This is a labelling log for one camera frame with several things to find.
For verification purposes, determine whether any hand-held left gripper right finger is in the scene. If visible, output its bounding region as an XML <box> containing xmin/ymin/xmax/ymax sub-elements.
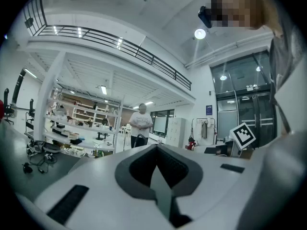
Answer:
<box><xmin>157</xmin><ymin>144</ymin><xmax>263</xmax><ymax>230</ymax></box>

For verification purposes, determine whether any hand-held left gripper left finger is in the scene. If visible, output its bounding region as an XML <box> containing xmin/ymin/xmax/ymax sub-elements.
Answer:
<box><xmin>35</xmin><ymin>144</ymin><xmax>173</xmax><ymax>230</ymax></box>

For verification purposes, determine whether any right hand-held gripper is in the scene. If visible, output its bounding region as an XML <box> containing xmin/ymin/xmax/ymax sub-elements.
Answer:
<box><xmin>229</xmin><ymin>122</ymin><xmax>256</xmax><ymax>150</ymax></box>

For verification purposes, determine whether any metal platform cart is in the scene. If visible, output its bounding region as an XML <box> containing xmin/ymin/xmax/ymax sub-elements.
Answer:
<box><xmin>132</xmin><ymin>133</ymin><xmax>149</xmax><ymax>149</ymax></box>

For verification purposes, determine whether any glass double door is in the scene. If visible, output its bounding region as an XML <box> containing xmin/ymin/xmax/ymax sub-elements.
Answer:
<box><xmin>210</xmin><ymin>51</ymin><xmax>278</xmax><ymax>149</ymax></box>

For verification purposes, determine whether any white clothes rack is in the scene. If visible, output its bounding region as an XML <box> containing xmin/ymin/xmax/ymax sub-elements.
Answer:
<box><xmin>190</xmin><ymin>117</ymin><xmax>218</xmax><ymax>146</ymax></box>

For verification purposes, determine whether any white locker cabinet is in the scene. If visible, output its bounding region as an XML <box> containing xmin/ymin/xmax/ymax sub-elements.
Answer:
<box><xmin>165</xmin><ymin>117</ymin><xmax>187</xmax><ymax>148</ymax></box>

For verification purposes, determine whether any white shelf rack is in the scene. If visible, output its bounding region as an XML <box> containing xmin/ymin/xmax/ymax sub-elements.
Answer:
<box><xmin>43</xmin><ymin>90</ymin><xmax>124</xmax><ymax>153</ymax></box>

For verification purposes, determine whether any small black object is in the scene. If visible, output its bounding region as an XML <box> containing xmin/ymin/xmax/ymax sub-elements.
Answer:
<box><xmin>22</xmin><ymin>162</ymin><xmax>34</xmax><ymax>174</ymax></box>

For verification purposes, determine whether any person's clothed body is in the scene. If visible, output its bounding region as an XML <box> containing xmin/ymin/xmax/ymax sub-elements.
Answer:
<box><xmin>210</xmin><ymin>0</ymin><xmax>307</xmax><ymax>138</ymax></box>

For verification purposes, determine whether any round ceiling light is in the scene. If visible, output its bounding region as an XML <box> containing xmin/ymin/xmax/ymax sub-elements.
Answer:
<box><xmin>194</xmin><ymin>28</ymin><xmax>206</xmax><ymax>40</ymax></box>

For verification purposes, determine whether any black office chair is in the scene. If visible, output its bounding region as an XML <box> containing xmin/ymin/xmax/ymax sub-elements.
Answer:
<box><xmin>25</xmin><ymin>98</ymin><xmax>36</xmax><ymax>125</ymax></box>
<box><xmin>2</xmin><ymin>88</ymin><xmax>15</xmax><ymax>126</ymax></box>

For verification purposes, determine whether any black balcony railing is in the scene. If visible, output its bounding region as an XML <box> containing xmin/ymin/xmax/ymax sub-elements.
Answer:
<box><xmin>23</xmin><ymin>0</ymin><xmax>192</xmax><ymax>91</ymax></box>

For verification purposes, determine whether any black cable tangle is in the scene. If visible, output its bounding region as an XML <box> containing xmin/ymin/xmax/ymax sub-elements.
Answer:
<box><xmin>28</xmin><ymin>152</ymin><xmax>58</xmax><ymax>170</ymax></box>

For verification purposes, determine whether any white device with cables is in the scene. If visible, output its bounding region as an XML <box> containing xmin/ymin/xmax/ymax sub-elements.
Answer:
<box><xmin>26</xmin><ymin>144</ymin><xmax>40</xmax><ymax>156</ymax></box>

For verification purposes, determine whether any black head-worn camera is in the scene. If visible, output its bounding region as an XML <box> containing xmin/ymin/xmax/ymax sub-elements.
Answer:
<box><xmin>198</xmin><ymin>5</ymin><xmax>213</xmax><ymax>29</ymax></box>

